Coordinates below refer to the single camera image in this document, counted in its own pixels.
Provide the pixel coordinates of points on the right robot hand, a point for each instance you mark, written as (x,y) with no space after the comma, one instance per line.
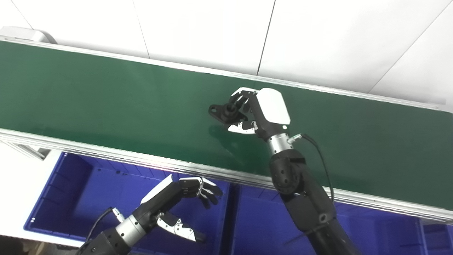
(272,106)

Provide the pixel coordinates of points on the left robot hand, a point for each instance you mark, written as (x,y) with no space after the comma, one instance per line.
(161,196)

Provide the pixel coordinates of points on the black metal flange part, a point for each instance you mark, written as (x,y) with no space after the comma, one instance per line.
(221,111)

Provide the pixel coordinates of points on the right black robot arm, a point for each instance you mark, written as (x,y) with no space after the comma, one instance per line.
(308,202)

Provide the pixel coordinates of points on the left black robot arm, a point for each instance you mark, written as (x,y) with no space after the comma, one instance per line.
(109,241)

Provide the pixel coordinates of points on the green conveyor belt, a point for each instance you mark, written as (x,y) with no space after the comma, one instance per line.
(106,154)
(88,88)

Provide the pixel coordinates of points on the blue plastic bin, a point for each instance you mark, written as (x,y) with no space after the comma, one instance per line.
(88,198)
(371,233)

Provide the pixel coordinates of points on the aluminium conveyor support leg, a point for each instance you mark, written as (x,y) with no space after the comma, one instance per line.
(26,150)

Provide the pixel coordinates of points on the grey conveyor end housing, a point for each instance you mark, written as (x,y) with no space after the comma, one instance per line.
(24,35)

